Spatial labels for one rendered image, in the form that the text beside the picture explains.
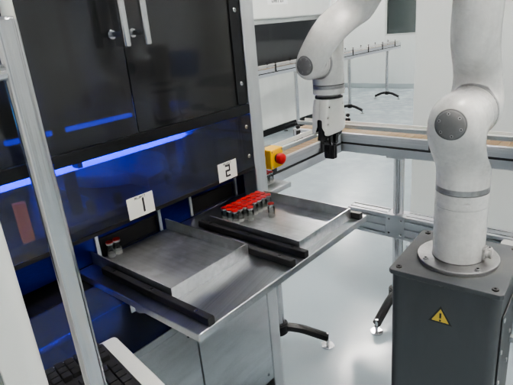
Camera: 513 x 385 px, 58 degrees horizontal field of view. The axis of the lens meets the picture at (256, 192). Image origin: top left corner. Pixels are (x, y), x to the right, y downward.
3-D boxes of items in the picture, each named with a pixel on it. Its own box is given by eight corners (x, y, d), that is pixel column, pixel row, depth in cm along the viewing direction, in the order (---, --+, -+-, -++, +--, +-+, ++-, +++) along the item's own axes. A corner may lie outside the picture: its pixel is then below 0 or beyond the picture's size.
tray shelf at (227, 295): (78, 277, 124) (76, 271, 123) (250, 195, 173) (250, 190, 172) (200, 342, 94) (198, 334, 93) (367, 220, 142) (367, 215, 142)
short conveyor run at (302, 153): (250, 198, 175) (246, 157, 170) (221, 191, 185) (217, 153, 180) (344, 152, 223) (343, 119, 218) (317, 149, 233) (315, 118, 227)
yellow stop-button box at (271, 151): (256, 167, 171) (255, 148, 169) (269, 162, 176) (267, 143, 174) (272, 170, 166) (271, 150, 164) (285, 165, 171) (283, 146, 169)
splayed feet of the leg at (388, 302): (366, 332, 226) (366, 308, 222) (409, 286, 261) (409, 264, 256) (381, 338, 221) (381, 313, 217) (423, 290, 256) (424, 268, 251)
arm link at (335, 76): (333, 86, 117) (350, 81, 124) (330, 31, 113) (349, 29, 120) (304, 86, 123) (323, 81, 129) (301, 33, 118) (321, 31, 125)
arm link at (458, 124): (496, 184, 111) (505, 82, 103) (474, 211, 98) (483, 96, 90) (444, 177, 118) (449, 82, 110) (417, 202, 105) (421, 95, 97)
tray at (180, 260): (93, 263, 127) (90, 251, 126) (167, 228, 145) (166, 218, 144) (172, 302, 105) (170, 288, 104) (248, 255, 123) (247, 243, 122)
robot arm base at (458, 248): (507, 250, 118) (514, 181, 112) (490, 285, 104) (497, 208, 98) (431, 235, 129) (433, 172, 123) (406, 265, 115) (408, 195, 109)
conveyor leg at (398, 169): (384, 299, 238) (385, 155, 212) (392, 291, 245) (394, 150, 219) (401, 305, 233) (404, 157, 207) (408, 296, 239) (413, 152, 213)
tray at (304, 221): (211, 226, 144) (209, 215, 143) (264, 199, 162) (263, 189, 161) (299, 253, 122) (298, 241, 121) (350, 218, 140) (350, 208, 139)
